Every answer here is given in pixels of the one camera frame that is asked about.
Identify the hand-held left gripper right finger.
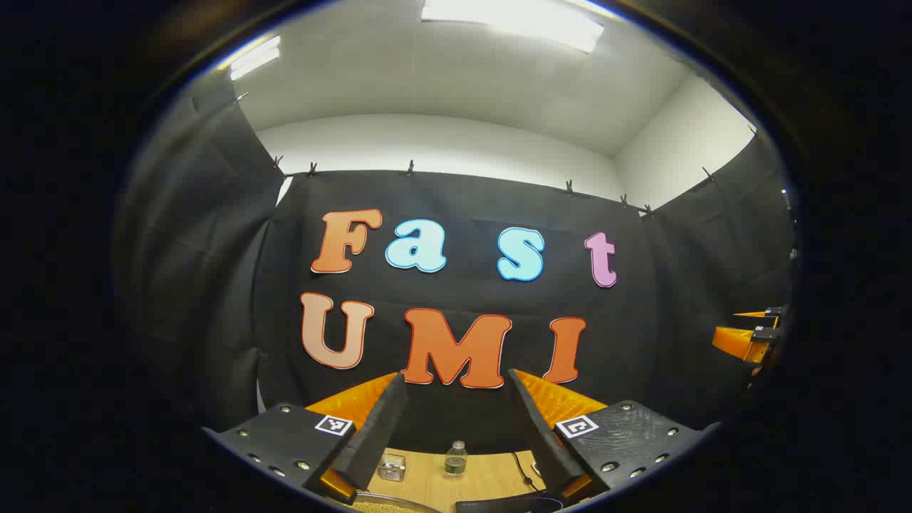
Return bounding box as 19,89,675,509
507,368,720,502

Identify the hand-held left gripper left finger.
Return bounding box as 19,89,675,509
202,370,408,505

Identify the clear plastic water bottle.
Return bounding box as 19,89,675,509
445,440,469,479

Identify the ceiling light panel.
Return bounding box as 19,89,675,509
420,0,605,54
228,36,282,81

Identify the black power cable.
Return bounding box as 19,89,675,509
509,451,544,492

